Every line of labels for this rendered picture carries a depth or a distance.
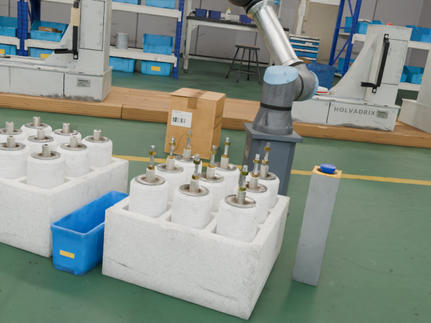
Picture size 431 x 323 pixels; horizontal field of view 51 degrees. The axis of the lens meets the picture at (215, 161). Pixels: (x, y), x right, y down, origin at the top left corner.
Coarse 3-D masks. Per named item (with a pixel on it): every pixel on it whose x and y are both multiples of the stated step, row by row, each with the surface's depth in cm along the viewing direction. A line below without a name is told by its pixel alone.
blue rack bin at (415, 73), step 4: (404, 68) 610; (408, 68) 601; (412, 68) 634; (416, 68) 634; (420, 68) 634; (424, 68) 627; (408, 72) 600; (412, 72) 588; (416, 72) 636; (420, 72) 635; (408, 76) 600; (412, 76) 589; (416, 76) 589; (420, 76) 589; (408, 80) 599; (412, 80) 590; (416, 80) 590; (420, 80) 591; (420, 84) 593
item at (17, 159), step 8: (0, 152) 120; (8, 152) 120; (16, 152) 121; (24, 152) 123; (0, 160) 120; (8, 160) 120; (16, 160) 121; (24, 160) 123; (0, 168) 121; (8, 168) 121; (16, 168) 122; (24, 168) 124; (0, 176) 121; (8, 176) 122; (16, 176) 122
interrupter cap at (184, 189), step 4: (188, 184) 111; (180, 188) 108; (184, 188) 108; (188, 188) 109; (200, 188) 110; (204, 188) 110; (184, 192) 105; (188, 192) 106; (192, 192) 107; (196, 192) 107; (200, 192) 107; (204, 192) 107; (208, 192) 107; (196, 196) 105; (200, 196) 105
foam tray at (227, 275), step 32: (128, 224) 108; (160, 224) 105; (128, 256) 110; (160, 256) 107; (192, 256) 104; (224, 256) 101; (256, 256) 98; (160, 288) 109; (192, 288) 106; (224, 288) 103; (256, 288) 105
